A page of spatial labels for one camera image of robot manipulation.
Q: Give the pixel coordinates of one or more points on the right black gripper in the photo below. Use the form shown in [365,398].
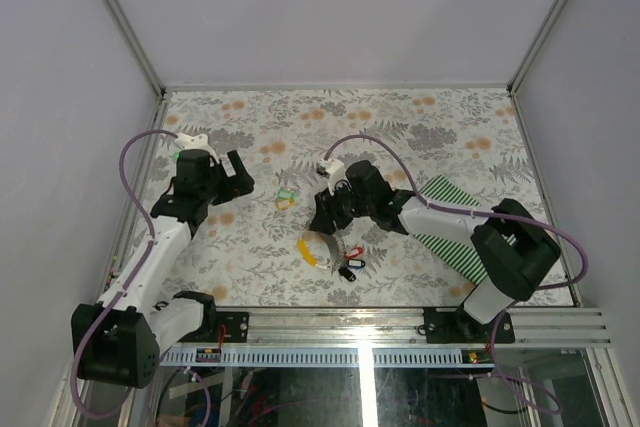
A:
[324,218]

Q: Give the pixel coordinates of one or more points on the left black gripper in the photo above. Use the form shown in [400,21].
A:
[240,184]

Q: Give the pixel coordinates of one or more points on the yellow tag key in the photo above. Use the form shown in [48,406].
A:
[284,204]

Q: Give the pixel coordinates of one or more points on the red tag key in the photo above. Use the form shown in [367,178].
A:
[354,253]

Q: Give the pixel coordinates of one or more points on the black tag key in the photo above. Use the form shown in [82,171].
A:
[347,274]

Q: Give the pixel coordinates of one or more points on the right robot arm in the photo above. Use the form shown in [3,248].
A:
[515,250]

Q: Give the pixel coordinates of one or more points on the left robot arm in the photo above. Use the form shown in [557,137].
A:
[119,340]

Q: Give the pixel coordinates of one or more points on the light green tag key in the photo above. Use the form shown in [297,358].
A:
[285,194]

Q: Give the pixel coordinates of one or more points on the green striped cloth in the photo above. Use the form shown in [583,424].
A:
[449,236]

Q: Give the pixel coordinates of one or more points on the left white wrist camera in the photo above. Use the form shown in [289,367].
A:
[200,142]

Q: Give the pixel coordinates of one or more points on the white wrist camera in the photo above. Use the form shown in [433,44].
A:
[333,171]
[200,142]

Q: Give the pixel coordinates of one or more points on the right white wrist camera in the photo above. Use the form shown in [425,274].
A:
[333,171]

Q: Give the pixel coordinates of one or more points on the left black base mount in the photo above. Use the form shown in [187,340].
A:
[230,327]

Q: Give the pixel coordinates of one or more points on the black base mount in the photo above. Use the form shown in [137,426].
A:
[454,326]
[230,327]

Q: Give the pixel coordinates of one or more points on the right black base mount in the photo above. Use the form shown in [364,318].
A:
[454,326]

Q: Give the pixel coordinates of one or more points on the blue slotted cable duct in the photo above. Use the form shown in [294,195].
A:
[313,357]

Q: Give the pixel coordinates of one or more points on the aluminium front rail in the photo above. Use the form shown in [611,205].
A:
[529,327]

